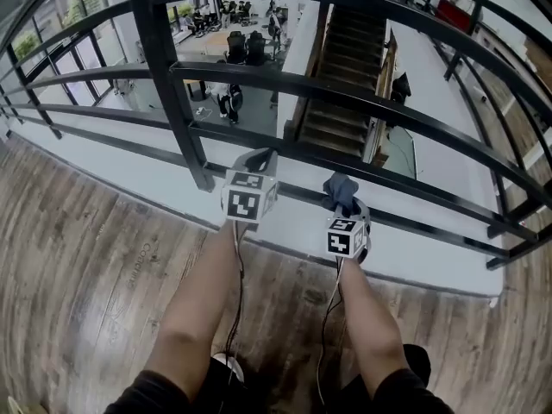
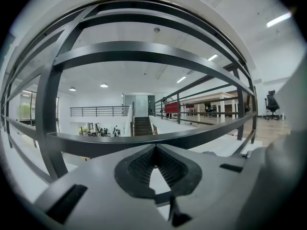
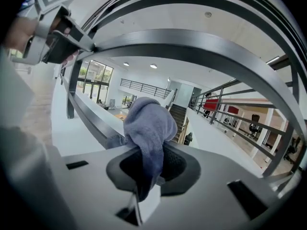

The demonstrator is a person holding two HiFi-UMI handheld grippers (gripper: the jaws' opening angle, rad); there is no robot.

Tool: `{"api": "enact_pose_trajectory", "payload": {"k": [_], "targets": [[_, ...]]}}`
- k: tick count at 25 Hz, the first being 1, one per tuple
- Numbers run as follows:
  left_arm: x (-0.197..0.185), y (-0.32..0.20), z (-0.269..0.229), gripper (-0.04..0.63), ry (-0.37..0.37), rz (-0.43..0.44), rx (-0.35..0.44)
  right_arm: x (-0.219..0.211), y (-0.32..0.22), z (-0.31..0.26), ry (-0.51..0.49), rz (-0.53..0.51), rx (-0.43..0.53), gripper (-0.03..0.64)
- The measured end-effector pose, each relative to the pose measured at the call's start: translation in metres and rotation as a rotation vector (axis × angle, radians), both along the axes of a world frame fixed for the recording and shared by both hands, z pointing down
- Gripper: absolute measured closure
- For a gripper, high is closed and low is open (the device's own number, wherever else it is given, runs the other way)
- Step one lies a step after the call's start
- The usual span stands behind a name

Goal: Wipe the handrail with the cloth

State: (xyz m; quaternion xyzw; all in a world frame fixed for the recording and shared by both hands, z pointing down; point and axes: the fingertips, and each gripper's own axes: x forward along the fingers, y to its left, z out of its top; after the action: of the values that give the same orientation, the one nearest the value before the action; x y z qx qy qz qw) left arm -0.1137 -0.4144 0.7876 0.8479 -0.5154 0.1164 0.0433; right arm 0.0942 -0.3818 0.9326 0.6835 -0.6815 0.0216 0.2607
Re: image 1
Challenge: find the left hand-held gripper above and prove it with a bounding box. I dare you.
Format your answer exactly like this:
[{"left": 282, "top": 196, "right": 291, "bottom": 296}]
[{"left": 220, "top": 147, "right": 280, "bottom": 224}]

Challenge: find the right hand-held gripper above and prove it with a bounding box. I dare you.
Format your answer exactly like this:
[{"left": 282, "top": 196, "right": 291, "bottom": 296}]
[{"left": 325, "top": 203, "right": 373, "bottom": 265}]

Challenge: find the dark blue-grey cloth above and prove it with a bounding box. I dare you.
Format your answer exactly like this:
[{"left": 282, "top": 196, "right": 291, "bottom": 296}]
[{"left": 322, "top": 172, "right": 362, "bottom": 217}]

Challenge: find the black metal handrail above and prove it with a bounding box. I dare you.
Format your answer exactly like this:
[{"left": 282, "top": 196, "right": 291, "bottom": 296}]
[{"left": 0, "top": 0, "right": 552, "bottom": 272}]

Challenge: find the person's left forearm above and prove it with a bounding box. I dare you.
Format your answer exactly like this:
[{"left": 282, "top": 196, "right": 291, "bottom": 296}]
[{"left": 144, "top": 220, "right": 243, "bottom": 403}]

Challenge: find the person's right forearm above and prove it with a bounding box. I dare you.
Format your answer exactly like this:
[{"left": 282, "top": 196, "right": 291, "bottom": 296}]
[{"left": 338, "top": 255, "right": 411, "bottom": 400}]

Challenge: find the round wooden table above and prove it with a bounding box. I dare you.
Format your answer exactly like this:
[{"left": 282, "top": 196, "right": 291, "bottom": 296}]
[{"left": 183, "top": 78, "right": 209, "bottom": 102}]

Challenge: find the black office chair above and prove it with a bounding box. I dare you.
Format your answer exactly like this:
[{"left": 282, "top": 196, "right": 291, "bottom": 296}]
[
  {"left": 245, "top": 30, "right": 267, "bottom": 65},
  {"left": 225, "top": 30, "right": 248, "bottom": 65}
]

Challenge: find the person's white shoe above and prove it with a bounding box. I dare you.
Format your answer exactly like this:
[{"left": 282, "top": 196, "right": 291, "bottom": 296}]
[{"left": 212, "top": 351, "right": 246, "bottom": 384}]

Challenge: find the black bag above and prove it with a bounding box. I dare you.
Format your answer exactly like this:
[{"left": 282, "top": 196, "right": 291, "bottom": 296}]
[{"left": 389, "top": 71, "right": 411, "bottom": 104}]

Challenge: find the dark wooden staircase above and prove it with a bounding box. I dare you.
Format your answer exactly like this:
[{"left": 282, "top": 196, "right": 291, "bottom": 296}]
[{"left": 296, "top": 3, "right": 389, "bottom": 160}]

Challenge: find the group of seated people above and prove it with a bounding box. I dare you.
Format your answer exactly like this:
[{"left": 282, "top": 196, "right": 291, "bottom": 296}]
[{"left": 179, "top": 0, "right": 256, "bottom": 32}]

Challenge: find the person's black shirt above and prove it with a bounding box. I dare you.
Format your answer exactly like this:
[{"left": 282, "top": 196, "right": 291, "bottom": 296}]
[{"left": 103, "top": 342, "right": 455, "bottom": 414}]

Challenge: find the red box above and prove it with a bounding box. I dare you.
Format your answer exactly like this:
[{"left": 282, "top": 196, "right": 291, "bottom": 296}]
[{"left": 434, "top": 0, "right": 472, "bottom": 30}]

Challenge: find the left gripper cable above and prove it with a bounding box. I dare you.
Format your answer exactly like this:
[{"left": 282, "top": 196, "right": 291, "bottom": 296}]
[{"left": 223, "top": 221, "right": 246, "bottom": 364}]

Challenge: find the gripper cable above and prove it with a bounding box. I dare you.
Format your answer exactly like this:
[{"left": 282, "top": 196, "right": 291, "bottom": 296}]
[
  {"left": 316, "top": 257, "right": 346, "bottom": 409},
  {"left": 223, "top": 221, "right": 246, "bottom": 364}
]

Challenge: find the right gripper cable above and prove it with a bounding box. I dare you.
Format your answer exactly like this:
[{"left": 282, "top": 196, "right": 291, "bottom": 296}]
[{"left": 316, "top": 257, "right": 346, "bottom": 409}]

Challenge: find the glass window wall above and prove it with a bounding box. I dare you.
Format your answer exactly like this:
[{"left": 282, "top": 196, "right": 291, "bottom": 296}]
[{"left": 0, "top": 0, "right": 117, "bottom": 111}]

